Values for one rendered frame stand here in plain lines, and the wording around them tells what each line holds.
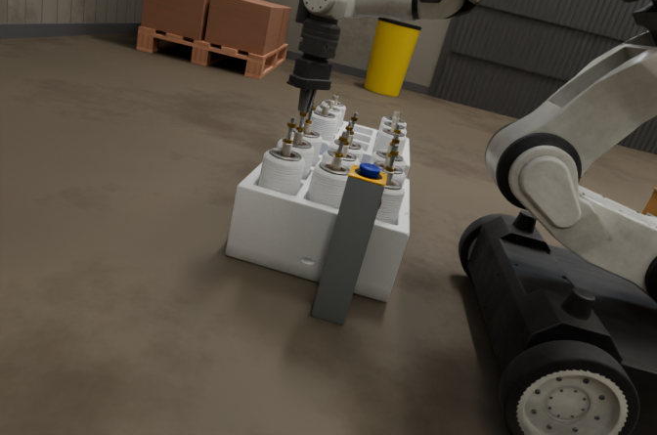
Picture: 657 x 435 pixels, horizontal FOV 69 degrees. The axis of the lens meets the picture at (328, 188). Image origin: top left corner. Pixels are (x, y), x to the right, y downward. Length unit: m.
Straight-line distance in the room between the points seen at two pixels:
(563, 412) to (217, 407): 0.54
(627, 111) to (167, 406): 0.87
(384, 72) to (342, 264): 3.29
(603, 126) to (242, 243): 0.76
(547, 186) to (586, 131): 0.12
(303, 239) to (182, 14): 2.70
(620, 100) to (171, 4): 3.07
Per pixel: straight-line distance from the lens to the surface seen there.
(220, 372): 0.86
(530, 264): 1.10
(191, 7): 3.57
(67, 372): 0.86
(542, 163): 0.89
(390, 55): 4.12
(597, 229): 1.00
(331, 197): 1.07
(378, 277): 1.10
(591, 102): 0.94
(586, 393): 0.91
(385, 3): 1.08
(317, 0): 1.11
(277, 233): 1.09
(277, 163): 1.07
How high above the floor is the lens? 0.59
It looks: 20 degrees down
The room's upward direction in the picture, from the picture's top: 14 degrees clockwise
